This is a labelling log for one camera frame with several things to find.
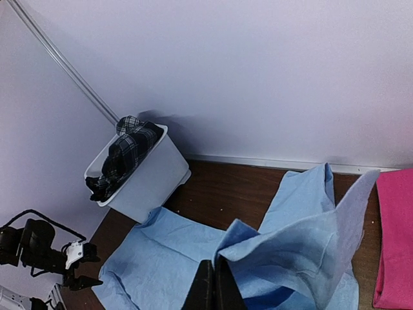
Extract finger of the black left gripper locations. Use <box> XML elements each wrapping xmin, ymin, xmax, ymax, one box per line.
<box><xmin>77</xmin><ymin>243</ymin><xmax>99</xmax><ymax>262</ymax></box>
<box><xmin>66</xmin><ymin>275</ymin><xmax>103</xmax><ymax>291</ymax></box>

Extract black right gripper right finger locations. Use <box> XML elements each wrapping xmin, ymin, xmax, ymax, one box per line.
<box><xmin>215</xmin><ymin>256</ymin><xmax>246</xmax><ymax>310</ymax></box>

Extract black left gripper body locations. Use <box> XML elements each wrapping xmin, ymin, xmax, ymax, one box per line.
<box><xmin>20</xmin><ymin>247</ymin><xmax>77</xmax><ymax>286</ymax></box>

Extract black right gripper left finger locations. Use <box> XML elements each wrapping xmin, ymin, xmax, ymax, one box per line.
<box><xmin>183</xmin><ymin>260</ymin><xmax>214</xmax><ymax>310</ymax></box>

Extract light blue shirt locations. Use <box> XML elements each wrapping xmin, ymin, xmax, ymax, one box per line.
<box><xmin>94</xmin><ymin>164</ymin><xmax>379</xmax><ymax>309</ymax></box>

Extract pink trousers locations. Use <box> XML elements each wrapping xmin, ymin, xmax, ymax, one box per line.
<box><xmin>373</xmin><ymin>169</ymin><xmax>412</xmax><ymax>309</ymax></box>

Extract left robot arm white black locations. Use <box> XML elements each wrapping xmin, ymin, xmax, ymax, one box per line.
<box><xmin>1</xmin><ymin>242</ymin><xmax>103</xmax><ymax>310</ymax></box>

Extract white plastic laundry bin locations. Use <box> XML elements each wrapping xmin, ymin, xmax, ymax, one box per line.
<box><xmin>84</xmin><ymin>123</ymin><xmax>191</xmax><ymax>223</ymax></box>

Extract black white plaid garment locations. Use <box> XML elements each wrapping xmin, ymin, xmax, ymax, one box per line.
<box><xmin>85</xmin><ymin>116</ymin><xmax>164</xmax><ymax>202</ymax></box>

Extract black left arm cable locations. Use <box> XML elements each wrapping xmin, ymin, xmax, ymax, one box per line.
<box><xmin>0</xmin><ymin>209</ymin><xmax>87</xmax><ymax>243</ymax></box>

